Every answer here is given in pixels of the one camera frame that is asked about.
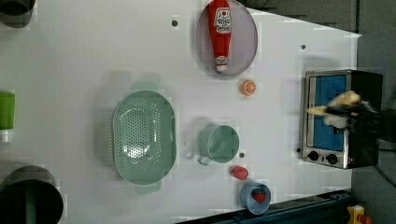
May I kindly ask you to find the green perforated colander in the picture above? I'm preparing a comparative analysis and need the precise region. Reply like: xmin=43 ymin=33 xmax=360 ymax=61
xmin=112 ymin=81 xmax=177 ymax=195

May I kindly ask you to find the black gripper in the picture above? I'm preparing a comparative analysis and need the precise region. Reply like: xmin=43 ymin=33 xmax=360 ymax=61
xmin=325 ymin=102 xmax=396 ymax=143

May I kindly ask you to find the red strawberry on table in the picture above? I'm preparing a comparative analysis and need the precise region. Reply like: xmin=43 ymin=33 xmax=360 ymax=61
xmin=231 ymin=166 xmax=248 ymax=180

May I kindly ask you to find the yellow orange object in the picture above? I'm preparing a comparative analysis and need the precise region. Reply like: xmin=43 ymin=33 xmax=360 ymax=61
xmin=347 ymin=204 xmax=373 ymax=224

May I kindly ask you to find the dark cylinder top left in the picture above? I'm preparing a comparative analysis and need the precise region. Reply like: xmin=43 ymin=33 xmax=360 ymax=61
xmin=0 ymin=0 xmax=36 ymax=29

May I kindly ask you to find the grey round plate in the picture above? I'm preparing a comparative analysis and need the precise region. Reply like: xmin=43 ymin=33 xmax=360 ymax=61
xmin=195 ymin=0 xmax=258 ymax=76

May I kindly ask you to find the red ketchup bottle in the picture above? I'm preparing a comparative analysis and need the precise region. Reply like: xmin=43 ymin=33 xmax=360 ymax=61
xmin=208 ymin=0 xmax=232 ymax=72

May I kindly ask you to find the blue cup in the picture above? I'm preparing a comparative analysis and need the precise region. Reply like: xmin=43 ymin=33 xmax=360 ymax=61
xmin=239 ymin=180 xmax=272 ymax=215

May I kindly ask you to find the orange half slice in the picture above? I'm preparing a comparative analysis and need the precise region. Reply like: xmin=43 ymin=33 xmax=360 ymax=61
xmin=239 ymin=80 xmax=257 ymax=96

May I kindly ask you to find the toaster oven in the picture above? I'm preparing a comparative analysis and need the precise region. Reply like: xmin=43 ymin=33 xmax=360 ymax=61
xmin=302 ymin=70 xmax=383 ymax=169

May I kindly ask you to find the strawberry inside blue cup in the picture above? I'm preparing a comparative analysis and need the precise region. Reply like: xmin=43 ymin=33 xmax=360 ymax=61
xmin=252 ymin=189 xmax=266 ymax=203

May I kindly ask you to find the green mug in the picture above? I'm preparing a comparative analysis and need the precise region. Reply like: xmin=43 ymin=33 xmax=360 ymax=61
xmin=197 ymin=123 xmax=239 ymax=166

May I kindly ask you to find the black round container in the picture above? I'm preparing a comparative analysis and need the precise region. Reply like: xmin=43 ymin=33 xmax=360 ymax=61
xmin=0 ymin=165 xmax=64 ymax=224

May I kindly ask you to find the green bottle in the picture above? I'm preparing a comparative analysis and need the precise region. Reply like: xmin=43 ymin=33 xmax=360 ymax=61
xmin=0 ymin=91 xmax=15 ymax=143

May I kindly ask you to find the peeled plush banana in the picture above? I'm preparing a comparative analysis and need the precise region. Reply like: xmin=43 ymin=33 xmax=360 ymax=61
xmin=307 ymin=91 xmax=361 ymax=130

